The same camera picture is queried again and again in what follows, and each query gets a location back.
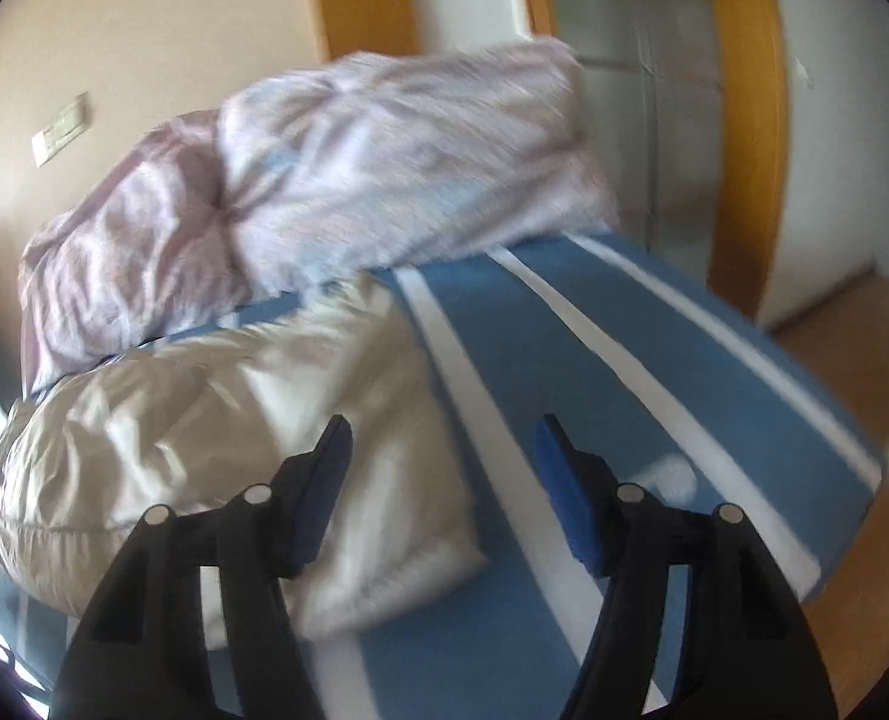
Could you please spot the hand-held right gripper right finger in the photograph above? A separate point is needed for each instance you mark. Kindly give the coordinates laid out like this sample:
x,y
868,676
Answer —
x,y
572,510

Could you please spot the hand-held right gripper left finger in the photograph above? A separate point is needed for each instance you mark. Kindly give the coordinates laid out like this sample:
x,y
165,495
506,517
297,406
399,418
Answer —
x,y
317,510

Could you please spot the beige puffer jacket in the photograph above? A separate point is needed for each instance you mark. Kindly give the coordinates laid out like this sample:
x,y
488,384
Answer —
x,y
189,427

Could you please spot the blue white striped bed sheet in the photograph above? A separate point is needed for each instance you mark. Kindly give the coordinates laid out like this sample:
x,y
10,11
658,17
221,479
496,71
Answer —
x,y
564,345

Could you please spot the pink floral duvet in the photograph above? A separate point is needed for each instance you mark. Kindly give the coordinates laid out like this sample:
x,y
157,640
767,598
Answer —
x,y
377,165

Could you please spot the frosted glass door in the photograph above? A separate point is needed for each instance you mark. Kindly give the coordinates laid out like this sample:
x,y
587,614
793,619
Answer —
x,y
654,127

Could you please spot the white wall socket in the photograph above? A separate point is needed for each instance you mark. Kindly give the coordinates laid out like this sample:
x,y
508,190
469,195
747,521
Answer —
x,y
40,150

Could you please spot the white wall switch panel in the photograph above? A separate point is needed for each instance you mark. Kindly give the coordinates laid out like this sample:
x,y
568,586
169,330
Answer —
x,y
68,121

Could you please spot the small white wall plate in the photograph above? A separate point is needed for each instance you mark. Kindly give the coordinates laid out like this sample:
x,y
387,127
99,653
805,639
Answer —
x,y
803,75

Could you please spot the wooden wall panel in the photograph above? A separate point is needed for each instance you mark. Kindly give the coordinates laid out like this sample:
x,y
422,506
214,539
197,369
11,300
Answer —
x,y
362,0

